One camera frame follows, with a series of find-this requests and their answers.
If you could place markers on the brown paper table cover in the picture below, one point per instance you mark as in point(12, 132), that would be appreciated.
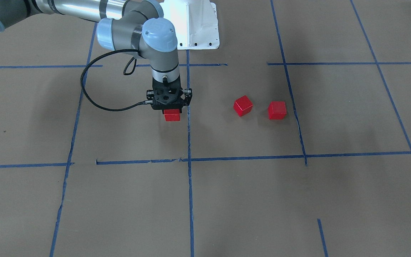
point(333, 178)

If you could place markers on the red cube block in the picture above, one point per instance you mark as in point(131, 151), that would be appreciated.
point(172, 115)
point(243, 105)

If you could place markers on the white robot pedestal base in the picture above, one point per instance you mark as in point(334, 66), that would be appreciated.
point(195, 21)

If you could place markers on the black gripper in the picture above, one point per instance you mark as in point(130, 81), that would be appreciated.
point(187, 96)

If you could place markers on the red cube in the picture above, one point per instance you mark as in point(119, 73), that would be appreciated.
point(277, 110)

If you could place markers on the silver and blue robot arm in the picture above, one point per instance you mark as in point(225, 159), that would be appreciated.
point(134, 27)

